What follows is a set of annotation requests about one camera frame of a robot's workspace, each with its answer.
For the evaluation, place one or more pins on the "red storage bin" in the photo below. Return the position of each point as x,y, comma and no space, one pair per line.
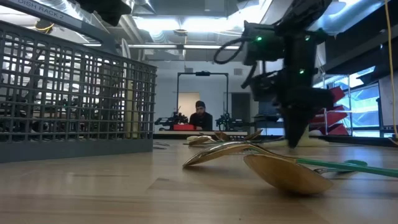
337,130
337,93
335,116

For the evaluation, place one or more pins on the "fluorescent light strip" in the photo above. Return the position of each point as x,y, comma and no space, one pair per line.
202,47
155,46

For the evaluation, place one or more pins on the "red box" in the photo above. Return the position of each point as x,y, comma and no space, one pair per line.
183,127

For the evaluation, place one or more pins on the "metal shelf rack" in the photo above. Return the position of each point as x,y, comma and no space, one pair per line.
349,102

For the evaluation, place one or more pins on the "grey mesh cutlery basket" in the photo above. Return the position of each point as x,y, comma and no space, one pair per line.
77,151

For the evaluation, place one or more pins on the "black gantry frame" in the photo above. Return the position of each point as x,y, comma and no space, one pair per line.
202,73

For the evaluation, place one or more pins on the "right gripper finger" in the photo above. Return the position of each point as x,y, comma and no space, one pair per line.
295,124

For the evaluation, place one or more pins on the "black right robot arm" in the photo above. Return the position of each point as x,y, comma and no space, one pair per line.
308,12

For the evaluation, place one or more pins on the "person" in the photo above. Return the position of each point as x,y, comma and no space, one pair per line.
201,121

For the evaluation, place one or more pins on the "black desk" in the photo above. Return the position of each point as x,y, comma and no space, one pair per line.
264,119

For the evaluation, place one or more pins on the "silver ceiling duct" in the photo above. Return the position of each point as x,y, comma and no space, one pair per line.
357,15

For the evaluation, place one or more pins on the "black workstation robot arm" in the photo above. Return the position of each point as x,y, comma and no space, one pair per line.
174,119
225,121

